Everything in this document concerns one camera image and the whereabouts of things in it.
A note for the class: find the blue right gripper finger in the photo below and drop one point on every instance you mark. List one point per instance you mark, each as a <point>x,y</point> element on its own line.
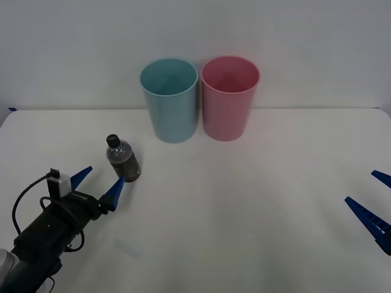
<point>383,177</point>
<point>371,218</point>

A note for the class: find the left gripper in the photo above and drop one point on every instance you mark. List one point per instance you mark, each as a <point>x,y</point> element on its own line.
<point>81,209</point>

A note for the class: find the small dark plastic bottle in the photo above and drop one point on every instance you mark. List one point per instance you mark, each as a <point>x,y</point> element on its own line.
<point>122,157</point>

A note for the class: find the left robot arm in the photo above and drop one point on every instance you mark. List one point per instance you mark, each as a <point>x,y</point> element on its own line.
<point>42,232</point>

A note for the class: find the pale blue plastic bin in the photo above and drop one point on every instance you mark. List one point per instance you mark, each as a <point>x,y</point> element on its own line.
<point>174,119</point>

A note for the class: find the pink plastic bin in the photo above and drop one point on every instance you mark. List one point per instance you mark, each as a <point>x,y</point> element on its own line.
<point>224,117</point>

